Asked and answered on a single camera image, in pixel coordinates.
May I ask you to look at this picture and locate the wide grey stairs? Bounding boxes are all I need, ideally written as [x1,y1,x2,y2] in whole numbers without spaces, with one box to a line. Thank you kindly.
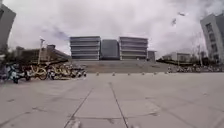
[71,60,174,75]

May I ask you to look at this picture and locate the row of small bollards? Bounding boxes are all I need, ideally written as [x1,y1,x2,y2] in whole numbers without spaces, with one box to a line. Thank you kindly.
[95,71,158,77]

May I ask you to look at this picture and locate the large grey striped building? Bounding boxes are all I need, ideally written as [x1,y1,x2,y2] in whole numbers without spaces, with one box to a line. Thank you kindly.
[69,35,158,62]

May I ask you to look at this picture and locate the grey paved plaza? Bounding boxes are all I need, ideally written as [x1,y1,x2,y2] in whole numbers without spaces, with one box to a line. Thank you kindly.
[0,72,224,128]

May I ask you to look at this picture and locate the low white building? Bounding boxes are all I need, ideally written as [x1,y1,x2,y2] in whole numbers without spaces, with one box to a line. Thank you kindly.
[162,51,193,63]

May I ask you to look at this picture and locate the row of parked bicycles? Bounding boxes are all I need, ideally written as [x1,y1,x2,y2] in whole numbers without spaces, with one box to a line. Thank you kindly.
[166,64,224,74]
[0,62,88,84]

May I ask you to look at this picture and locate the pale lamp pole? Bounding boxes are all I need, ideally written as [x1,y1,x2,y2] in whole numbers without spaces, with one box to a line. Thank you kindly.
[37,38,46,66]

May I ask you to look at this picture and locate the low brown building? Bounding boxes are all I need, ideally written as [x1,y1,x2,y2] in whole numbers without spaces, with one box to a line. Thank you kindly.
[13,44,72,64]

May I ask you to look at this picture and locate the tall pale building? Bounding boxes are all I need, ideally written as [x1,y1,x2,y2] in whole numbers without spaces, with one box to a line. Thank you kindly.
[199,12,224,64]

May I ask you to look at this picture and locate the tall grey building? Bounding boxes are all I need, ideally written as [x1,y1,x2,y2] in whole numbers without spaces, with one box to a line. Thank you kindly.
[0,3,17,54]

